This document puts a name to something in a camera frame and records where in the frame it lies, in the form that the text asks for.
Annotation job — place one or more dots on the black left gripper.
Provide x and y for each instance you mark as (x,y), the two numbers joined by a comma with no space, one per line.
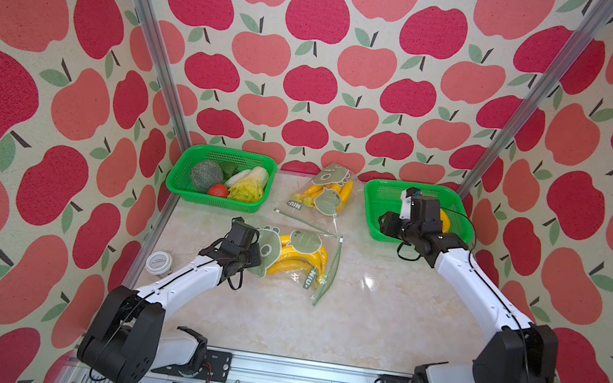
(257,258)

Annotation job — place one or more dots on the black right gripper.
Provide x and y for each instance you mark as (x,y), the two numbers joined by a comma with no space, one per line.
(388,226)

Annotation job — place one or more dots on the zip-top bag with dinosaur print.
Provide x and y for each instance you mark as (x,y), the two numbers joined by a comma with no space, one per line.
(270,247)

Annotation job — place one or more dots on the yellow banana bunch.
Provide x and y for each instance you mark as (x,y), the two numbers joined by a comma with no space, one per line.
(301,251)

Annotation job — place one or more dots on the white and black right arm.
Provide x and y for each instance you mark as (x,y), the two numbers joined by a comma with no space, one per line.
(517,349)

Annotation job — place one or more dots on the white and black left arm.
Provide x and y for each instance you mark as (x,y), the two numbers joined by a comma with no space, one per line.
(125,340)

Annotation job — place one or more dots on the bananas in far bag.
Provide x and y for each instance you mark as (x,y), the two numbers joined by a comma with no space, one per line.
(328,199)

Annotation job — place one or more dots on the empty green plastic basket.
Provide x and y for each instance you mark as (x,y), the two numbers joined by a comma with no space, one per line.
(383,196)

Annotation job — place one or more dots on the red tomato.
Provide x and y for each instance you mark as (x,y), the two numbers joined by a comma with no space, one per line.
(219,191)

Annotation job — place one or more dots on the yellow-green cabbage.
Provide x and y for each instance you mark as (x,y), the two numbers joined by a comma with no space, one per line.
(248,185)

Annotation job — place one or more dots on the green basket with vegetables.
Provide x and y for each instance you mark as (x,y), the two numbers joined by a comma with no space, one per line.
(178,181)

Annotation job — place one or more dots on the small white lidded bottle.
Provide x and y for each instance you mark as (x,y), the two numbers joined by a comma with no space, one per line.
(159,264)

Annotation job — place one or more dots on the green pepper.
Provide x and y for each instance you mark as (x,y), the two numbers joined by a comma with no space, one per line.
(228,169)

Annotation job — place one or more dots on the green broccoli head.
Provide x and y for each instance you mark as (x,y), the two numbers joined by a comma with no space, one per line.
(206,174)

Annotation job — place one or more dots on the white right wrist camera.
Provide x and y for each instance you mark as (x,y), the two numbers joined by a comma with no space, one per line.
(407,198)

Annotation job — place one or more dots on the aluminium frame post left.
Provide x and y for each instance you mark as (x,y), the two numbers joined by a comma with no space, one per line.
(159,56)

